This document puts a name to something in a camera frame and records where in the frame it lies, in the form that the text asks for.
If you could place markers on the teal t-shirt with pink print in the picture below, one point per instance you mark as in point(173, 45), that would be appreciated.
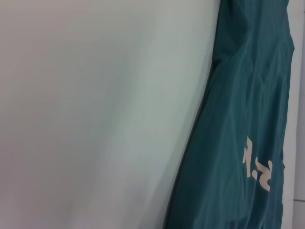
point(238, 107)

